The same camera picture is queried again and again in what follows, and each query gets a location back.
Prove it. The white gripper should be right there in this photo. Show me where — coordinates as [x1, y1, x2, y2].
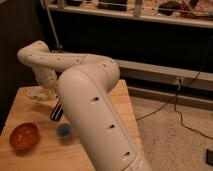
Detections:
[27, 69, 57, 101]

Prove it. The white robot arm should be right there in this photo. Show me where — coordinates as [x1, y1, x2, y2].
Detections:
[17, 41, 152, 171]

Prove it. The black white striped block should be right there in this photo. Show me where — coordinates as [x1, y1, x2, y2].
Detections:
[50, 102, 63, 121]

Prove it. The blue cup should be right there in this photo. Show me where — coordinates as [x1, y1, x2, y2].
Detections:
[56, 123, 72, 140]

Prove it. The orange bowl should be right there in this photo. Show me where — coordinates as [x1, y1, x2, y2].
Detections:
[9, 122, 40, 150]

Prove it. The cluttered wooden shelf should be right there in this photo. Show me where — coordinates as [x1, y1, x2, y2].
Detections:
[41, 0, 213, 29]

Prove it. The black box on floor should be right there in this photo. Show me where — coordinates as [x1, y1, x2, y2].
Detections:
[206, 149, 213, 166]

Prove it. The black floor cable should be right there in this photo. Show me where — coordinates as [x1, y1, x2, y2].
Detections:
[135, 33, 213, 141]

